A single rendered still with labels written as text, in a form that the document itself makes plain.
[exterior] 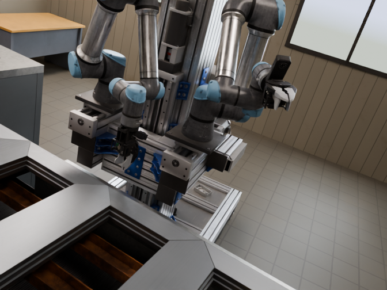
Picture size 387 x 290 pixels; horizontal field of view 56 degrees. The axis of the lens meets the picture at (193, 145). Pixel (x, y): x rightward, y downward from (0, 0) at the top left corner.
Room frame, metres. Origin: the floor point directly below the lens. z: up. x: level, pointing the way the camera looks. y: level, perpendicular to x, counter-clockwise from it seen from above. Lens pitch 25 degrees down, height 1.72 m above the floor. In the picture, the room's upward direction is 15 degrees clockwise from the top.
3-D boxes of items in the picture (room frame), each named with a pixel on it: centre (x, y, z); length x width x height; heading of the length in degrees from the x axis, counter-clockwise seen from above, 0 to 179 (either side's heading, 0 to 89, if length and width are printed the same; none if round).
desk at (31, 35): (4.42, 2.28, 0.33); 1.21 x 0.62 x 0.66; 164
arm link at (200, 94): (1.56, -0.01, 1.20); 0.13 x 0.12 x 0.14; 99
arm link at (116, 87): (1.37, 0.31, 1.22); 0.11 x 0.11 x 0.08; 44
